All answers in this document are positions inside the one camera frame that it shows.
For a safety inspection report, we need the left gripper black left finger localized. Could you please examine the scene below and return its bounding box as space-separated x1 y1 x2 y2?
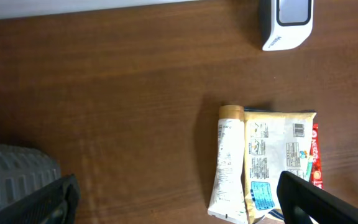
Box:
0 174 80 224

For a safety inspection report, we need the grey plastic mesh basket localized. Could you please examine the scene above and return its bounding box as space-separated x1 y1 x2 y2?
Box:
0 144 61 210

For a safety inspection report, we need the white barcode scanner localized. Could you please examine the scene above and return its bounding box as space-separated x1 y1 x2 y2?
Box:
258 0 314 52

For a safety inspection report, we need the white tube with tan cap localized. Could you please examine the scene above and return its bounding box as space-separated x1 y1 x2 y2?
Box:
208 105 248 223

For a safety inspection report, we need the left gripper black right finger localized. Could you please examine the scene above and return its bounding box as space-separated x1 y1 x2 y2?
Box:
277 171 358 224

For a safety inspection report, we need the red coffee stick sachet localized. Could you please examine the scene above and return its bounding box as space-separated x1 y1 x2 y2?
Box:
310 123 324 189

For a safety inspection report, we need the yellow snack packet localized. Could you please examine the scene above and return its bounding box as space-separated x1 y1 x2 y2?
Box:
244 109 316 223

